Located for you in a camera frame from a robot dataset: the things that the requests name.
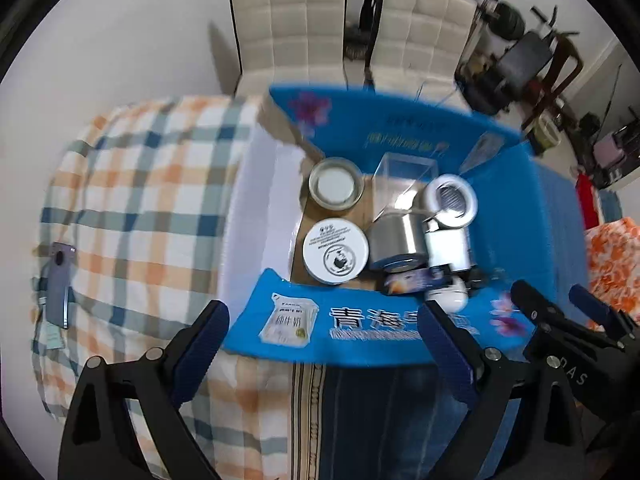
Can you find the barbell with black weights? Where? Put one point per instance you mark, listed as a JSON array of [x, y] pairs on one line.
[[502, 19]]

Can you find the clear acrylic cube box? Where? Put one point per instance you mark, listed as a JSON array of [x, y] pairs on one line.
[[399, 182]]

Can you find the white round cream tin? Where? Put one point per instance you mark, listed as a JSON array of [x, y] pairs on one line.
[[335, 251]]

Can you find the white quilted chair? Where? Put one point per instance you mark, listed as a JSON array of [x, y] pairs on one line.
[[418, 48], [288, 42]]

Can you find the black weight bench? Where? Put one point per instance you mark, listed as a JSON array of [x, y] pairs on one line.
[[502, 82]]

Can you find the pink small suitcase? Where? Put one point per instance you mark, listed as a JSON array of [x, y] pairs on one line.
[[608, 152]]

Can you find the grey 65W charger block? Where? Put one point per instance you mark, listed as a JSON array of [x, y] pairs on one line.
[[449, 248]]

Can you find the purple smartphone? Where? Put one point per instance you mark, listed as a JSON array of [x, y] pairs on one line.
[[60, 273]]

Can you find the white earbud case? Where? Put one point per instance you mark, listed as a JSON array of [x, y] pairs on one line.
[[452, 298]]

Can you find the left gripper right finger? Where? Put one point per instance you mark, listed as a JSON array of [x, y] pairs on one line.
[[545, 440]]

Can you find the left white quilted chair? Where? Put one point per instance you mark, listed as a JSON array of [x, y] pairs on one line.
[[288, 42]]

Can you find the black waste bin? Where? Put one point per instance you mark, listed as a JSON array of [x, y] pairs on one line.
[[543, 134]]

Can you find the metal perforated round speaker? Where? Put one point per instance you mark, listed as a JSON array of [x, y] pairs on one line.
[[397, 242]]

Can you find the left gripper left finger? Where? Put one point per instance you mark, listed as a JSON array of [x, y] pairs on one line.
[[99, 441]]

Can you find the plaid checkered cloth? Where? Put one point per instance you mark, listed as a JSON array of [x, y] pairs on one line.
[[143, 194]]

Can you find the orange floral covered chair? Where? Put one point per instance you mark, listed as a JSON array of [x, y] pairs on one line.
[[613, 254]]

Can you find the small printed lighter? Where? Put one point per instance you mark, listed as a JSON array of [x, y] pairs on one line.
[[417, 280]]

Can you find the white round cosmetic compact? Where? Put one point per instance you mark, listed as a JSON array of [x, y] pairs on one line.
[[450, 201]]

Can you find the gold tin can lid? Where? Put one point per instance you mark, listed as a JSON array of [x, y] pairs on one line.
[[336, 184]]

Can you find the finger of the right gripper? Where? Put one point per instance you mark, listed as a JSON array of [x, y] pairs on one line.
[[619, 327], [547, 317]]

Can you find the blue cardboard milk box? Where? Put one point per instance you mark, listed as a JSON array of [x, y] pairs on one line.
[[272, 299]]

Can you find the right white quilted chair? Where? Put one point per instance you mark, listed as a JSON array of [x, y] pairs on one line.
[[418, 48]]

